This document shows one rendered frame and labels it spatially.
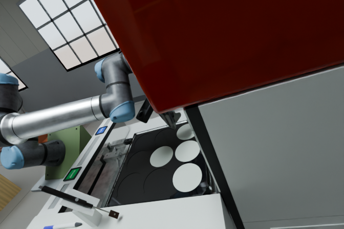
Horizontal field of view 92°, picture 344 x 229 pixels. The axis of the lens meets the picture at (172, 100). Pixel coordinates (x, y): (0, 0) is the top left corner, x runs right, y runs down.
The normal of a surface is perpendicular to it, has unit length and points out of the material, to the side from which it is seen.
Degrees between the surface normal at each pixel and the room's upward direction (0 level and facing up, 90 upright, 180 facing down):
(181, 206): 0
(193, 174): 0
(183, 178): 0
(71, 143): 44
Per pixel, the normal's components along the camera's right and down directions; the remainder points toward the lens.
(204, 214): -0.37, -0.81
